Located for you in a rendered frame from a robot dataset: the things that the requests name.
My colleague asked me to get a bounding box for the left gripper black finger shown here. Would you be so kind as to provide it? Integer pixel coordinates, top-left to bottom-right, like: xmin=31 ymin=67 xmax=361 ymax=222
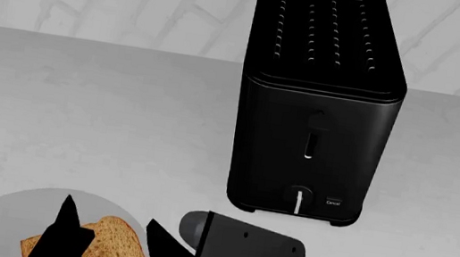
xmin=142 ymin=217 xmax=202 ymax=257
xmin=25 ymin=188 xmax=101 ymax=257

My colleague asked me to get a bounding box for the brown toasted bread slice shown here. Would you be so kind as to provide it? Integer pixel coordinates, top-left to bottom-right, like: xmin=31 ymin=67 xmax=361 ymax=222
xmin=17 ymin=203 xmax=154 ymax=257

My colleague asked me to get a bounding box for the black toaster dial knob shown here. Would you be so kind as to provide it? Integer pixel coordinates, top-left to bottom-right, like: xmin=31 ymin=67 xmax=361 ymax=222
xmin=285 ymin=183 xmax=315 ymax=216

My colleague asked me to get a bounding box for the black two-slot toaster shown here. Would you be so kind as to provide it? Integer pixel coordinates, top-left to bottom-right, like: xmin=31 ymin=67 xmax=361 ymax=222
xmin=222 ymin=0 xmax=422 ymax=236

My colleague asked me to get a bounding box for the toaster cancel button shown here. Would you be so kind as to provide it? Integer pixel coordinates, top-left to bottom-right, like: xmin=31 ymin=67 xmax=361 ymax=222
xmin=324 ymin=195 xmax=344 ymax=208

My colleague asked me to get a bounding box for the black toaster lever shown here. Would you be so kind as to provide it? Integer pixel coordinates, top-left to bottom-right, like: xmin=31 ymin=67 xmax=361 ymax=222
xmin=307 ymin=107 xmax=334 ymax=132

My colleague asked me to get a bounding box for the grey cylindrical camera housing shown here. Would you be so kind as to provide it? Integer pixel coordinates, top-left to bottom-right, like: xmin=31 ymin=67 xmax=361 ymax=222
xmin=175 ymin=207 xmax=213 ymax=257

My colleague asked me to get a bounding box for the black gripper camera bracket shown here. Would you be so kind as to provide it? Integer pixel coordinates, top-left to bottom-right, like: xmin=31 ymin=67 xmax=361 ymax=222
xmin=195 ymin=209 xmax=310 ymax=257

